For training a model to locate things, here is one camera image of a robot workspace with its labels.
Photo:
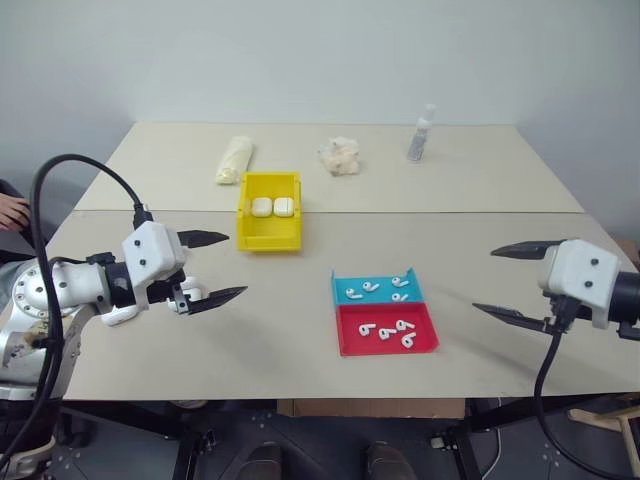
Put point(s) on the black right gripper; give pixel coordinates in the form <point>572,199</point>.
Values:
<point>567,312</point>

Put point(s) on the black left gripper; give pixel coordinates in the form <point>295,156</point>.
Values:
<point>162,291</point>

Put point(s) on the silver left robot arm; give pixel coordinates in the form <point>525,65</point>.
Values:
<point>75,286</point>

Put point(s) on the yellow plastic bin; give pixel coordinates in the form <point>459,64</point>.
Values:
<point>270,237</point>

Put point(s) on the bystander bare hand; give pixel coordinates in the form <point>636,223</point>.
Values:
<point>12,212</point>

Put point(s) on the rolled pale yellow cloth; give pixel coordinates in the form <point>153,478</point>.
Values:
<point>234,161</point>

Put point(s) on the white wireless earbud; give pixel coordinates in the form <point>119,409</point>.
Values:
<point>400,298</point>
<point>366,330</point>
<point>400,282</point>
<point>370,287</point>
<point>354,294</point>
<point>408,341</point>
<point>385,333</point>
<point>405,326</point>

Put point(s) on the blue plastic tray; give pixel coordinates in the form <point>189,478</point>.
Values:
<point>382,292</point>

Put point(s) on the red plastic tray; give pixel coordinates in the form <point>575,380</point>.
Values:
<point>387,345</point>

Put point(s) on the light wooden stool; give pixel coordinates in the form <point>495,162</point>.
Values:
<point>607,417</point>

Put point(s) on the clear spray bottle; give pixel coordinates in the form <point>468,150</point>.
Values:
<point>419,140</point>

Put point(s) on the brown cardboard sheet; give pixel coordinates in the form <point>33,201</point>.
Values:
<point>370,407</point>

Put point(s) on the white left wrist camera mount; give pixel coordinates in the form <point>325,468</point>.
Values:
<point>150,250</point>

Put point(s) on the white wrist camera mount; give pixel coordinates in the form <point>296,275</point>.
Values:
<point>150,250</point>
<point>582,277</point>

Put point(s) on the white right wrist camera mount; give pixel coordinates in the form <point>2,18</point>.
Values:
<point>582,277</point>

